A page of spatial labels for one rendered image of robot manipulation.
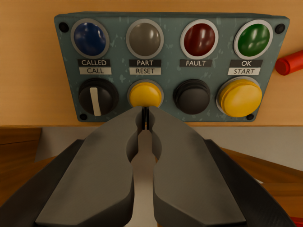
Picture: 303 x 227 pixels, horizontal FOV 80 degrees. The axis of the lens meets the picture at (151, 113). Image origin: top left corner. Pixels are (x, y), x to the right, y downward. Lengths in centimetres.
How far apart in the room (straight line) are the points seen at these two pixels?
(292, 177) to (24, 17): 53
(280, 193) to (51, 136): 110
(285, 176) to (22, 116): 51
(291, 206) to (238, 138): 86
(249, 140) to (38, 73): 114
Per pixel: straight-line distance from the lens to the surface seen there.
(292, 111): 21
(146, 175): 110
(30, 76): 20
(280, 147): 132
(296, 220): 33
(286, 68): 20
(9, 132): 103
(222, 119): 16
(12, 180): 72
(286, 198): 35
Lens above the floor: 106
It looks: 86 degrees down
